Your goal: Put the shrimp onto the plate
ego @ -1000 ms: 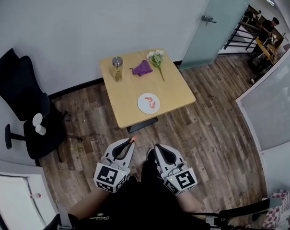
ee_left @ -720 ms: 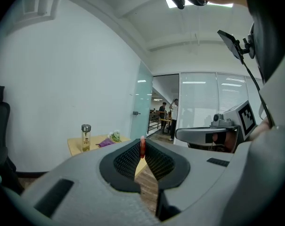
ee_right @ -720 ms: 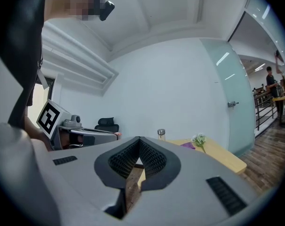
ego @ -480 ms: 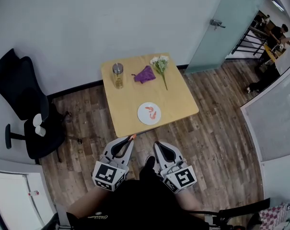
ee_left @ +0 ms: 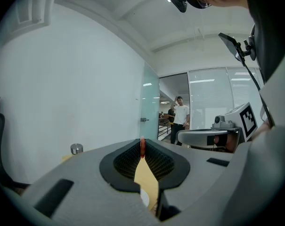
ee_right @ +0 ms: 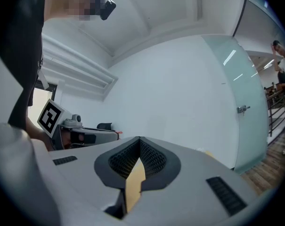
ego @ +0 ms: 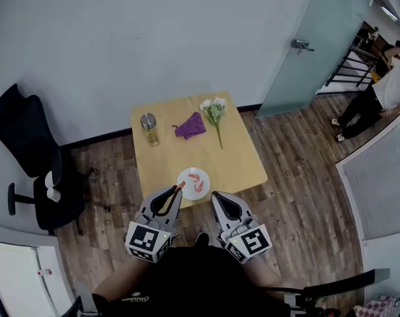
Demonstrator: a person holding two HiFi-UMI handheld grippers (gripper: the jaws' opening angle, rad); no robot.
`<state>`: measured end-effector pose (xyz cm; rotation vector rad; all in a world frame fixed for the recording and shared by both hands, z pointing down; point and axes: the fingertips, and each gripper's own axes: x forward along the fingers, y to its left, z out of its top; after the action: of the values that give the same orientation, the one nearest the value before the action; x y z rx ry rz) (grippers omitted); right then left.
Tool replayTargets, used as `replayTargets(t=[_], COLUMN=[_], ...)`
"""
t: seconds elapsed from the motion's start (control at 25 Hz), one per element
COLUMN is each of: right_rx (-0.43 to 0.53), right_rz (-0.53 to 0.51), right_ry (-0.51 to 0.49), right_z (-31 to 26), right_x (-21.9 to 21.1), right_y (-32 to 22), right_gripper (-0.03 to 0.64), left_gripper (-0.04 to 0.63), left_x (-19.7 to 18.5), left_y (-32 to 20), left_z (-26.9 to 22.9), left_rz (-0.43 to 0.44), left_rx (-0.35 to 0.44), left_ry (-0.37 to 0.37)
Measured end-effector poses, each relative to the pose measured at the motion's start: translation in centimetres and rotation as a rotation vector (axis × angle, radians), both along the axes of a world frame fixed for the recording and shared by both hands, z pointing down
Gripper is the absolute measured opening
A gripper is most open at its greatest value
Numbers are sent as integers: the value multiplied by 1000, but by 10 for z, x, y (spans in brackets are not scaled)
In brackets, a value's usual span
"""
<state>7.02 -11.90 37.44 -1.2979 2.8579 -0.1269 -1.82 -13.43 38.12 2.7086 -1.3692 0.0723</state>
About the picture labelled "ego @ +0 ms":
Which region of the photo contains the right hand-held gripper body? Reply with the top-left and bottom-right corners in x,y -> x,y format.
221,216 -> 272,264

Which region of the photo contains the black mounted phone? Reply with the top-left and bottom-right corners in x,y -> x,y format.
303,268 -> 391,299

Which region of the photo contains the metal door handle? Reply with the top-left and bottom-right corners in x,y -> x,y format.
291,38 -> 315,55

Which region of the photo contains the black metal railing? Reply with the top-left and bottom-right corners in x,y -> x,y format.
325,44 -> 379,88

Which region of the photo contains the black cable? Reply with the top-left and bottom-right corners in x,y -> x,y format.
262,285 -> 306,293

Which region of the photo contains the white flower bouquet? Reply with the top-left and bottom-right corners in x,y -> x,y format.
199,97 -> 227,151

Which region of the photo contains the black office chair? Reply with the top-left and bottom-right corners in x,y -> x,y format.
0,83 -> 100,236

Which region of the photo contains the person's right forearm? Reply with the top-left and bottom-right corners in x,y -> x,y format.
244,256 -> 283,289

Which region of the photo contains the glass bottle with steel lid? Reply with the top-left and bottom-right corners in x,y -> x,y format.
140,112 -> 161,147

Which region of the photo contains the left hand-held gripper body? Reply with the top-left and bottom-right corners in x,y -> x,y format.
124,213 -> 178,263

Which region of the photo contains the person's left forearm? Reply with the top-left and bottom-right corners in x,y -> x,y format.
93,258 -> 154,302

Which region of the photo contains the white cabinet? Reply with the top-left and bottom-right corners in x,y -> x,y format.
0,239 -> 71,317

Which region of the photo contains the white perforated partition panel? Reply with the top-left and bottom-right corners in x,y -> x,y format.
337,112 -> 400,240

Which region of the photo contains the checkered cloth bag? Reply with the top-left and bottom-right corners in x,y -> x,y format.
361,295 -> 399,317

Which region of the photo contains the white plate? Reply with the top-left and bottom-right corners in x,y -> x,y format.
176,166 -> 211,201

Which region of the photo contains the person's black clothing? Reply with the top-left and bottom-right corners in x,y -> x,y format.
92,232 -> 293,317

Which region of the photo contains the grey harness strap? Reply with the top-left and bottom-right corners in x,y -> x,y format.
76,281 -> 98,317

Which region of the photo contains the purple cloth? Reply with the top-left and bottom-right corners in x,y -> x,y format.
172,112 -> 208,141

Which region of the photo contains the frosted glass door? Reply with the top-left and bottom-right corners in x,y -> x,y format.
255,0 -> 381,120

